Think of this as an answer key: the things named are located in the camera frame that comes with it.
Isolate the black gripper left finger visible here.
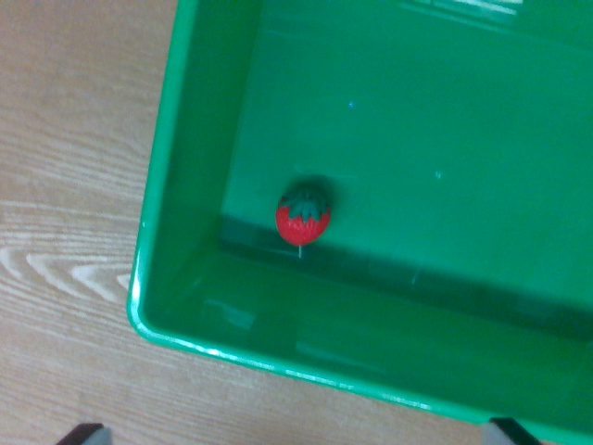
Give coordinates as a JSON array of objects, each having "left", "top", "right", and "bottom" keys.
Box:
[{"left": 56, "top": 422, "right": 113, "bottom": 445}]

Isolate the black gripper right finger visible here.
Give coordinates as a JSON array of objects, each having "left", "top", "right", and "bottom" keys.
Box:
[{"left": 482, "top": 417, "right": 543, "bottom": 445}]

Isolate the red toy strawberry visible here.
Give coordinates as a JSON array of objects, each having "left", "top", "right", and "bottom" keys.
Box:
[{"left": 275, "top": 182, "right": 333, "bottom": 247}]

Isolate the green plastic bin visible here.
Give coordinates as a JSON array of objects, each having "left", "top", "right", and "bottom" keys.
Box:
[{"left": 126, "top": 0, "right": 593, "bottom": 445}]

